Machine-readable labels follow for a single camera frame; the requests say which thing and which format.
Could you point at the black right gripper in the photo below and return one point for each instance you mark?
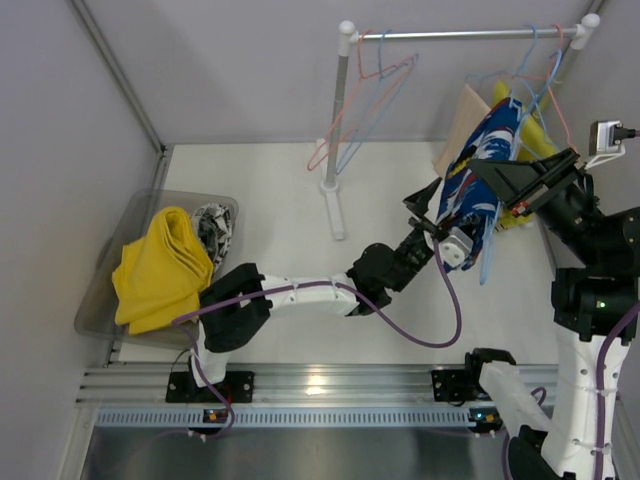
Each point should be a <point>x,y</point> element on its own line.
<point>550,181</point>

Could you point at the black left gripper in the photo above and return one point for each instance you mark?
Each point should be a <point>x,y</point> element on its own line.
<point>426,226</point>

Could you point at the blue patterned garment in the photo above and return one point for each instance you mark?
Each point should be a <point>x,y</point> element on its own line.
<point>467,204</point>

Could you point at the pink wire hanger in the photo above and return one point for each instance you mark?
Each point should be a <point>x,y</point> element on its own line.
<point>321,153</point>
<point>557,75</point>

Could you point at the newspaper print trousers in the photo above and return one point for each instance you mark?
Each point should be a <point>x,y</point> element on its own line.
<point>213,227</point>

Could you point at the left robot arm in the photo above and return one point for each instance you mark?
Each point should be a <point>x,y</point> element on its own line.
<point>237,306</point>

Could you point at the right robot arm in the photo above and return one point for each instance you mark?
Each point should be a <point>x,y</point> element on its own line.
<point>596,307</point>

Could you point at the yellow green garment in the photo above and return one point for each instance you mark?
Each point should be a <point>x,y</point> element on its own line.
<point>534,145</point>

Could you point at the beige garment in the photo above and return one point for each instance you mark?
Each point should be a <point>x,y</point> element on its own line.
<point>470,111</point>

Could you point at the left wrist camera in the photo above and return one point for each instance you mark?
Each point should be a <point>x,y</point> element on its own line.
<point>456,250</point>

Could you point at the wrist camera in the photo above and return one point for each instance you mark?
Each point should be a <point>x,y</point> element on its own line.
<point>606,142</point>
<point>456,250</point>

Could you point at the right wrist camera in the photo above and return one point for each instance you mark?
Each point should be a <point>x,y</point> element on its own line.
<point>606,142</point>

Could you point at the aluminium mounting rail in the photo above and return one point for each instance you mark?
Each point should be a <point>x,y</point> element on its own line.
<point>274,384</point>

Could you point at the aluminium frame post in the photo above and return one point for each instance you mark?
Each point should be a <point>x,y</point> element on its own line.
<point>113,66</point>

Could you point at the grey slotted cable duct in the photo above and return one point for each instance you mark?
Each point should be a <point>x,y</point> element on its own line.
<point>247,416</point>

